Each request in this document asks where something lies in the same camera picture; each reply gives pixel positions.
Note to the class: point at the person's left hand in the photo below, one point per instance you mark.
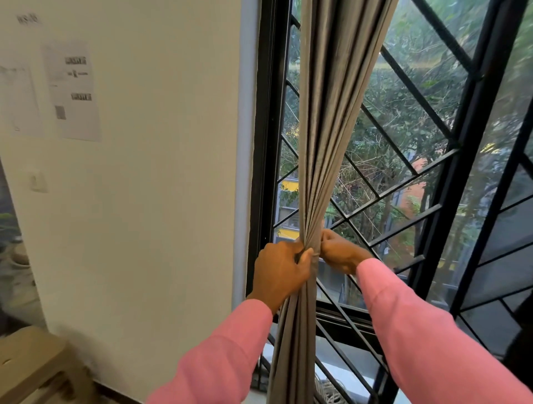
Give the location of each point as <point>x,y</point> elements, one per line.
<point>277,274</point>

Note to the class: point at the person's right hand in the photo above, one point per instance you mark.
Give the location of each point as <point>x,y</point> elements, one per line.
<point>342,254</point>

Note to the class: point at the person's left thumb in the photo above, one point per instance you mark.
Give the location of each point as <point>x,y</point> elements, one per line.
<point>306,261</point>

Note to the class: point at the person's right fingers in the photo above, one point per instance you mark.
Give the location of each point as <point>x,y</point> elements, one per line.
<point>327,243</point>

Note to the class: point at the grey curtain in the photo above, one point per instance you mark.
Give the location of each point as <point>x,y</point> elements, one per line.
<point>324,166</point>

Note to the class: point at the person's right forearm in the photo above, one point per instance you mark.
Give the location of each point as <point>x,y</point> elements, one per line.
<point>429,333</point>

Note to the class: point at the person's left forearm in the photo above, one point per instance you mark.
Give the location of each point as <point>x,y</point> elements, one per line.
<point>216,353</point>

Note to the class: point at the black metal window grille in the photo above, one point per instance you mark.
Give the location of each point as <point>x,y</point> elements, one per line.
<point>399,137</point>

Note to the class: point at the beige plastic stool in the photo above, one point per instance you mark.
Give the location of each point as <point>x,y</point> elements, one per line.
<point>37,366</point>

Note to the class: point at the white printed paper sheet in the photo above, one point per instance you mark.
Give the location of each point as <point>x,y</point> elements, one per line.
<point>73,89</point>

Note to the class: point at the white plain paper sheet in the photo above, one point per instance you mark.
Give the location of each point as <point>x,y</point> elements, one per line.
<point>18,102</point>

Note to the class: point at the small white paper label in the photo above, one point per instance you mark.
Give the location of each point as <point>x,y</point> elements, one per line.
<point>28,18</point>

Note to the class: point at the black window frame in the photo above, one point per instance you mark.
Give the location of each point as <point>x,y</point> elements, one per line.
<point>266,137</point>

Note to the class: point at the white wall switch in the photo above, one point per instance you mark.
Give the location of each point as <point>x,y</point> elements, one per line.
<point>38,181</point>

